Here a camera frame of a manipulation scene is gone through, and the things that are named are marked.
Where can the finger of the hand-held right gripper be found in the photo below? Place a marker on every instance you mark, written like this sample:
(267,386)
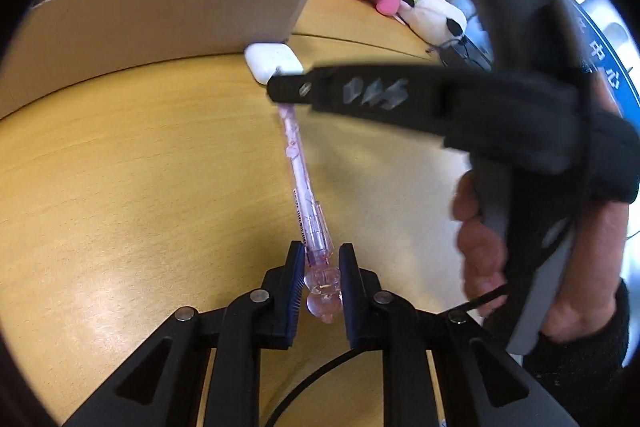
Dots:
(380,94)

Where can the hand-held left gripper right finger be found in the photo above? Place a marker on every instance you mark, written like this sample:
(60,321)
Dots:
(350,307)

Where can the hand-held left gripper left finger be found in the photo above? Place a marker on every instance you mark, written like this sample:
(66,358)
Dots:
(295,302)

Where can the pink transparent pen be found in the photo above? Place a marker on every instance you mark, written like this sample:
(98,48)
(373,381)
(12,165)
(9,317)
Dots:
(300,167)

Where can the white earbuds case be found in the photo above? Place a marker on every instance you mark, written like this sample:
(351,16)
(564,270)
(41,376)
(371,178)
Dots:
(267,57)

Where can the brown cardboard box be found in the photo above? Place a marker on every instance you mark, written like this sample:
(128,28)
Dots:
(150,17)

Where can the person's right forearm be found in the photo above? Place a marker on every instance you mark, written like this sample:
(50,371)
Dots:
(590,357)

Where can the person's right hand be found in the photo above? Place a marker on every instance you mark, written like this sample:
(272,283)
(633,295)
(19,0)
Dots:
(595,267)

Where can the white plush toy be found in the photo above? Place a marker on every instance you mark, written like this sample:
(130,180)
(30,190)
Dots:
(432,14)

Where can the black tripod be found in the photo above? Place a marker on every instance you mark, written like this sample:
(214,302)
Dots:
(470,57)

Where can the blue wall sign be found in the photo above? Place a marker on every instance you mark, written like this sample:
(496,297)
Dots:
(607,72)

